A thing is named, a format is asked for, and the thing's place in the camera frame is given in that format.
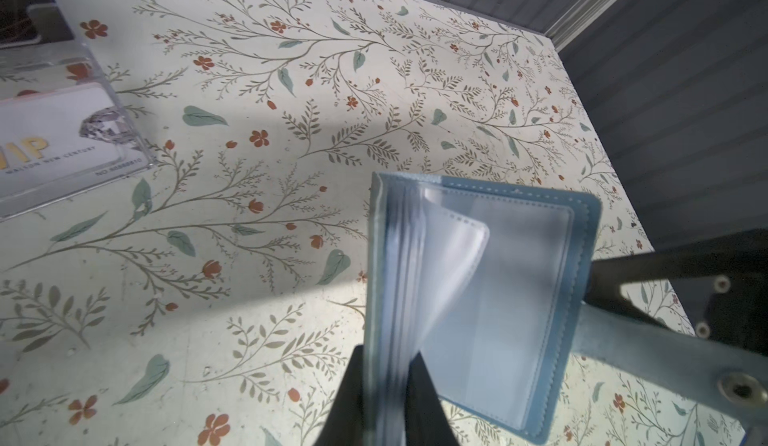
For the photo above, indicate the blue leather card wallet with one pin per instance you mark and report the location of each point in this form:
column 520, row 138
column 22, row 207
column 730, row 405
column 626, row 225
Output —
column 487, row 282

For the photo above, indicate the white diamond VIP card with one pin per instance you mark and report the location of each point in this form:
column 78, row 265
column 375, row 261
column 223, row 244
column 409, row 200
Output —
column 72, row 133

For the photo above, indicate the clear acrylic card display stand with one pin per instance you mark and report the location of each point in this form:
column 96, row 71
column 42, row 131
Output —
column 52, row 58

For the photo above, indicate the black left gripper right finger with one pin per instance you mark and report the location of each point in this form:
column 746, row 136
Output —
column 425, row 420

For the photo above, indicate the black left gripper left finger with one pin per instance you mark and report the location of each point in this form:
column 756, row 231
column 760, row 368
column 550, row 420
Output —
column 344, row 423

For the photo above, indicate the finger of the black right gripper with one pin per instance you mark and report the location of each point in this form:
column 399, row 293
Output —
column 731, row 270

